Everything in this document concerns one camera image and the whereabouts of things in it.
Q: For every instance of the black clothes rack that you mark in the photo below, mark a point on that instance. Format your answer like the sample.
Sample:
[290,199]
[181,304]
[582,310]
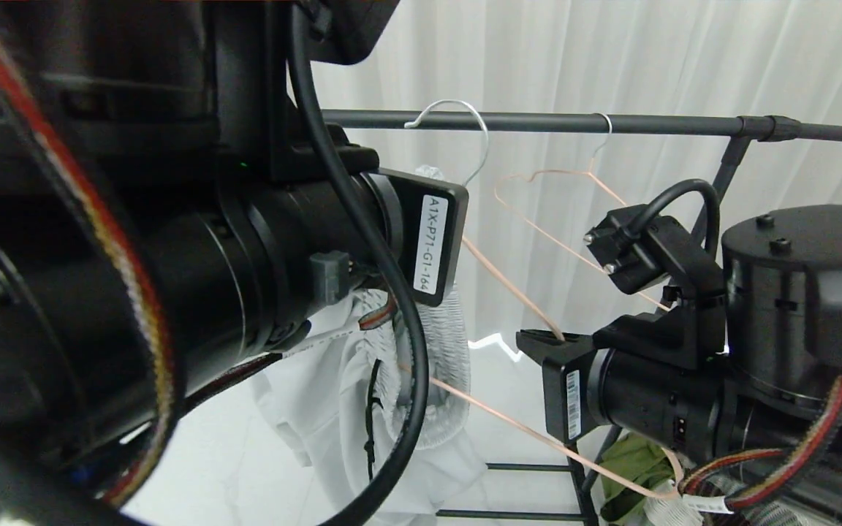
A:
[538,120]

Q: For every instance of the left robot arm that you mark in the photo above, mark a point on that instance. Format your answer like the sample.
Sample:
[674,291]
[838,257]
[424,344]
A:
[63,292]

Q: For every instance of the white laundry basket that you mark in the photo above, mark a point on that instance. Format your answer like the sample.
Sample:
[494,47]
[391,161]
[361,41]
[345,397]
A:
[666,515]

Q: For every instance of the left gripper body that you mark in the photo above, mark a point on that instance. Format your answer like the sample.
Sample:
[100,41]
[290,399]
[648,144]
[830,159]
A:
[432,241]

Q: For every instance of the pale grey shorts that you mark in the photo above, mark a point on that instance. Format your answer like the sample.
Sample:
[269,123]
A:
[319,409]

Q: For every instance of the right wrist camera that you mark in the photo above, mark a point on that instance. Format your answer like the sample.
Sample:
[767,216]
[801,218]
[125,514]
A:
[647,256]

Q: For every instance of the green garment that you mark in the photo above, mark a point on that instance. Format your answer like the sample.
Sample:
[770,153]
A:
[633,467]

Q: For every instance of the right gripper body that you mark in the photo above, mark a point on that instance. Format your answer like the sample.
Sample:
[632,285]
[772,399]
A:
[647,402]

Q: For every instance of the white curtain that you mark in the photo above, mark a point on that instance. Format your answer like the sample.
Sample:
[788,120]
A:
[611,58]

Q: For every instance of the pink clothes hanger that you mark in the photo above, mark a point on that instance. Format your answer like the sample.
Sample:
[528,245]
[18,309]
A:
[509,286]
[588,173]

